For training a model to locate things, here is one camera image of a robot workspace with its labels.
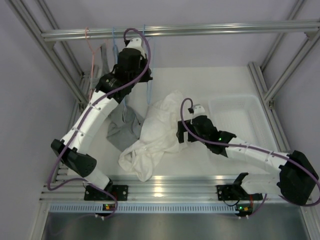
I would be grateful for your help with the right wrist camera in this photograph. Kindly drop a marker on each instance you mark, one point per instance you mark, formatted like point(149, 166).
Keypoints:
point(196, 110)

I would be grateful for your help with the white cable duct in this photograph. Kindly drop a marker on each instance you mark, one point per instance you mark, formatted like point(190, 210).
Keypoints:
point(145, 208)

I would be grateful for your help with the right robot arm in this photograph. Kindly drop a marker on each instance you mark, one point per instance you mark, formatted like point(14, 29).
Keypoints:
point(289, 175)

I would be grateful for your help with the grey tank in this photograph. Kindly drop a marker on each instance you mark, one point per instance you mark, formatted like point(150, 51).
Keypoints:
point(125, 127)
point(105, 69)

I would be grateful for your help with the white plastic basket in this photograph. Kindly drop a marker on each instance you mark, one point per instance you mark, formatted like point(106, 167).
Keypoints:
point(242, 115)

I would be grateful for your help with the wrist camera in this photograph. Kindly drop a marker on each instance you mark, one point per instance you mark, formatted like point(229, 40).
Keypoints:
point(137, 44)
point(196, 110)

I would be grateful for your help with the white tank top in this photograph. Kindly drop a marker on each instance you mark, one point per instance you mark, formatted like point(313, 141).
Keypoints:
point(158, 136)

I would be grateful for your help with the blue hanger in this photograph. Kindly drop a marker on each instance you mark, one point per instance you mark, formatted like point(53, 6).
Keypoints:
point(115, 51)
point(151, 67)

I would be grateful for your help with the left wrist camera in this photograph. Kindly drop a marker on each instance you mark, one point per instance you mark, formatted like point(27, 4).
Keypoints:
point(137, 44)

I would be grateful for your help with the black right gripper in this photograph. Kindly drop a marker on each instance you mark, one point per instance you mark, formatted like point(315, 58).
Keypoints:
point(180, 133)

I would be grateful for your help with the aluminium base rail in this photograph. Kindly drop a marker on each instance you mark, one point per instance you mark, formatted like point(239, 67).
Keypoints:
point(159, 189)

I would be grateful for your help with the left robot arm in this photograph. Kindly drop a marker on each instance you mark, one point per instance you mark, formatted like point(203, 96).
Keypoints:
point(73, 148)

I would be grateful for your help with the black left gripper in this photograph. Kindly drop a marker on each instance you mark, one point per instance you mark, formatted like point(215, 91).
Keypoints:
point(145, 78)

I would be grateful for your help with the aluminium frame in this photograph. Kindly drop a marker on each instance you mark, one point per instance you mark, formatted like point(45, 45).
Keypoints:
point(47, 39)

